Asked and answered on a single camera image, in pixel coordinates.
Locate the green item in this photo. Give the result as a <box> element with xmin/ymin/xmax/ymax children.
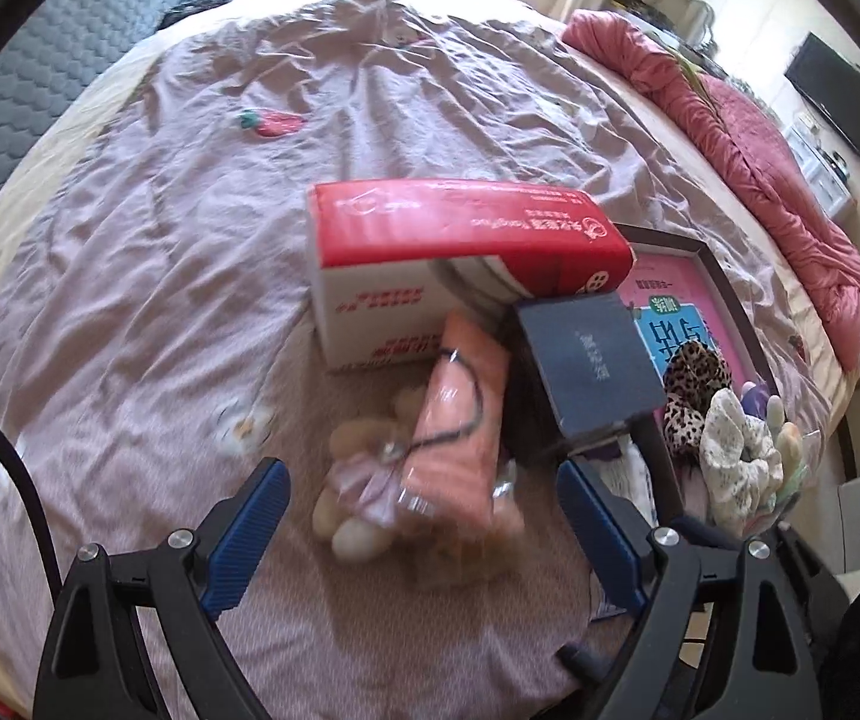
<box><xmin>766</xmin><ymin>396</ymin><xmax>821</xmax><ymax>512</ymax></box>

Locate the purple printed bed cover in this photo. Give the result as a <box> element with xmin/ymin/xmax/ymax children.
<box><xmin>0</xmin><ymin>0</ymin><xmax>851</xmax><ymax>720</ymax></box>

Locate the dark patterned cloth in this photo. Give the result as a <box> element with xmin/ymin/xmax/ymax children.
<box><xmin>164</xmin><ymin>0</ymin><xmax>243</xmax><ymax>27</ymax></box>

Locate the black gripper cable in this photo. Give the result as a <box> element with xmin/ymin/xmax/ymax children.
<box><xmin>0</xmin><ymin>382</ymin><xmax>56</xmax><ymax>572</ymax></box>

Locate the dark framed tray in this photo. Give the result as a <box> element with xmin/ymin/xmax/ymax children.
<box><xmin>614</xmin><ymin>223</ymin><xmax>813</xmax><ymax>541</ymax></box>

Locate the white floral scrunchie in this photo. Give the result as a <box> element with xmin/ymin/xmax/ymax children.
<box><xmin>700</xmin><ymin>390</ymin><xmax>787</xmax><ymax>533</ymax></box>

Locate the black flat television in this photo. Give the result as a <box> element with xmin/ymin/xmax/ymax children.
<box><xmin>784</xmin><ymin>31</ymin><xmax>860</xmax><ymax>164</ymax></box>

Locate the white curved frame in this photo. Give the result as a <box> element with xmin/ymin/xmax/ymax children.
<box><xmin>658</xmin><ymin>0</ymin><xmax>716</xmax><ymax>46</ymax></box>

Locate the cream plush toy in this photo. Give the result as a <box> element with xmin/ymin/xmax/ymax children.
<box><xmin>312</xmin><ymin>390</ymin><xmax>528</xmax><ymax>586</ymax></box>

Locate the peach towel pack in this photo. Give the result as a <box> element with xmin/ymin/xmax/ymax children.
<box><xmin>400</xmin><ymin>311</ymin><xmax>525</xmax><ymax>533</ymax></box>

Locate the red and white box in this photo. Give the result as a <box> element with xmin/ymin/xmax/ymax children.
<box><xmin>306</xmin><ymin>178</ymin><xmax>635</xmax><ymax>374</ymax></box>

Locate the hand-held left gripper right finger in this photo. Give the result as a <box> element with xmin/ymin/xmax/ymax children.
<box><xmin>556</xmin><ymin>460</ymin><xmax>821</xmax><ymax>720</ymax></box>

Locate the pink book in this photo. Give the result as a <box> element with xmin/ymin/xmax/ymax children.
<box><xmin>617</xmin><ymin>251</ymin><xmax>757</xmax><ymax>391</ymax></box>

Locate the dark blue box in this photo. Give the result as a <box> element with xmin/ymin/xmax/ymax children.
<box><xmin>512</xmin><ymin>292</ymin><xmax>667</xmax><ymax>443</ymax></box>

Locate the leopard print scrunchie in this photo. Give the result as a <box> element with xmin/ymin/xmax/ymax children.
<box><xmin>658</xmin><ymin>340</ymin><xmax>735</xmax><ymax>458</ymax></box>

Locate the grey quilted cover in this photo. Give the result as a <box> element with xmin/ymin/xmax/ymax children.
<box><xmin>0</xmin><ymin>0</ymin><xmax>199</xmax><ymax>263</ymax></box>

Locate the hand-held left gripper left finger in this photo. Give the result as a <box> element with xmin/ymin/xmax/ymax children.
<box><xmin>32</xmin><ymin>457</ymin><xmax>292</xmax><ymax>720</ymax></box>

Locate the white drawer unit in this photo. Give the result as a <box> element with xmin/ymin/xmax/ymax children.
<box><xmin>786</xmin><ymin>124</ymin><xmax>858</xmax><ymax>218</ymax></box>

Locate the white clear-wrapped packet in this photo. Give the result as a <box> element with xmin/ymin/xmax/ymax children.
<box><xmin>608</xmin><ymin>441</ymin><xmax>660</xmax><ymax>527</ymax></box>

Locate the pink quilt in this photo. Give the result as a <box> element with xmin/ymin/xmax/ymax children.
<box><xmin>561</xmin><ymin>9</ymin><xmax>860</xmax><ymax>372</ymax></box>

